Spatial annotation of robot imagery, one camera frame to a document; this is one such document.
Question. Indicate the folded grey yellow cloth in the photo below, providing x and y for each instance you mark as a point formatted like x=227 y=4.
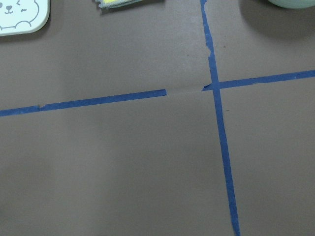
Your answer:
x=110 y=4

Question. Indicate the cream bear tray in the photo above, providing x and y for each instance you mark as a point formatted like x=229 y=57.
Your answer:
x=23 y=16

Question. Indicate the green bowl of ice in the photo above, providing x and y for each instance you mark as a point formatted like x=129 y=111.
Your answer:
x=293 y=4

